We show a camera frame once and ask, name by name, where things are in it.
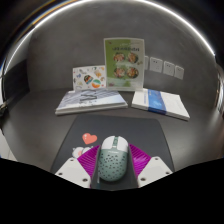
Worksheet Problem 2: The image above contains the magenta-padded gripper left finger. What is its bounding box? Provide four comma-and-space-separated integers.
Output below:
54, 144, 102, 190

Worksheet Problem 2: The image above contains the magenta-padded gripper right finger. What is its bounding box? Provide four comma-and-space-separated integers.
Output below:
127, 143, 174, 188

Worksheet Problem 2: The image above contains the green and white perforated mouse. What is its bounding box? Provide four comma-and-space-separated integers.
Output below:
97, 135, 129, 183

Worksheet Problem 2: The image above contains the dark mouse pad with heart print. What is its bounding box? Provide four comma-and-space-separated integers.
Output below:
50, 114, 175, 174

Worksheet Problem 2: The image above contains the white book with blue band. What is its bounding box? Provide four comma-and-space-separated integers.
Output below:
130, 88, 191, 121

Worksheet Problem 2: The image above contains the grey striped magazine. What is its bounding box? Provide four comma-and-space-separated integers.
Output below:
54, 88, 129, 116

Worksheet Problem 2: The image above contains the small sticker sign stand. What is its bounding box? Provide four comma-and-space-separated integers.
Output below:
72, 64, 108, 92

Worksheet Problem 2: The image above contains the green menu sign stand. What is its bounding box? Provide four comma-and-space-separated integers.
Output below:
103, 37, 146, 92

